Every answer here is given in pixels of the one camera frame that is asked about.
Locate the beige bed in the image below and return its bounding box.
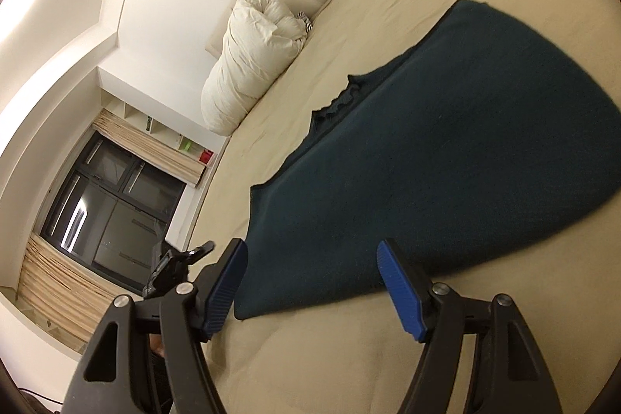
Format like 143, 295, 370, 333
184, 0, 621, 414

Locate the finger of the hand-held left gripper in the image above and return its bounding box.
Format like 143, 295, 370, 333
182, 241, 217, 263

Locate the white rolled duvet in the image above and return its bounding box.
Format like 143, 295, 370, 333
200, 0, 311, 136

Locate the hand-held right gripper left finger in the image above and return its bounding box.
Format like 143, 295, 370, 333
65, 238, 249, 414

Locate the dark framed window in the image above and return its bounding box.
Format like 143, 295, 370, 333
40, 130, 187, 286

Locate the white wall shelf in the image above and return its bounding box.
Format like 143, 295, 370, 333
99, 89, 229, 166

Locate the dark teal sweater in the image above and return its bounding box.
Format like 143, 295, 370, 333
234, 0, 618, 322

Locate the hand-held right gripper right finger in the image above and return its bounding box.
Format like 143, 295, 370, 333
377, 238, 566, 414

